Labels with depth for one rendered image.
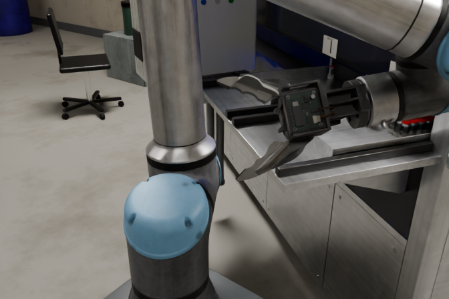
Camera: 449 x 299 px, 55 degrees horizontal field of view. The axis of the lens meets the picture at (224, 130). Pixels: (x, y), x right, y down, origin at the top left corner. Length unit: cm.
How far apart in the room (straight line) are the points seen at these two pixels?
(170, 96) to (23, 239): 181
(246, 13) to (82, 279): 133
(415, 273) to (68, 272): 143
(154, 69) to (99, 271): 152
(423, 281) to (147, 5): 102
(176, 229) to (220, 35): 133
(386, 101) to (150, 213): 36
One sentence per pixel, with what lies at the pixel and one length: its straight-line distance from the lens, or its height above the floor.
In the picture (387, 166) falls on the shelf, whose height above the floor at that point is 88.
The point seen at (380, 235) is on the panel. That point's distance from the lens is 137.
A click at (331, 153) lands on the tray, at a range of 99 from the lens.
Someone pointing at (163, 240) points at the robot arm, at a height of 99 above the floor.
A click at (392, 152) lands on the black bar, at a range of 105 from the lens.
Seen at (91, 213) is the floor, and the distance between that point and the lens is 243.
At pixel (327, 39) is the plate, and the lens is 146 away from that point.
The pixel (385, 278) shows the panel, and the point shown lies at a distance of 141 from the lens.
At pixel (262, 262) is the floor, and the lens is 204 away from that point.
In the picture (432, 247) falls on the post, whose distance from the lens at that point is 125.
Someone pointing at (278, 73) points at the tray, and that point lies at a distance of 153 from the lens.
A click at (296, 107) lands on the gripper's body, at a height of 114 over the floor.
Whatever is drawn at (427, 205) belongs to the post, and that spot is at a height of 74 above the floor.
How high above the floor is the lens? 134
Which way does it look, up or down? 24 degrees down
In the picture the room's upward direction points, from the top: straight up
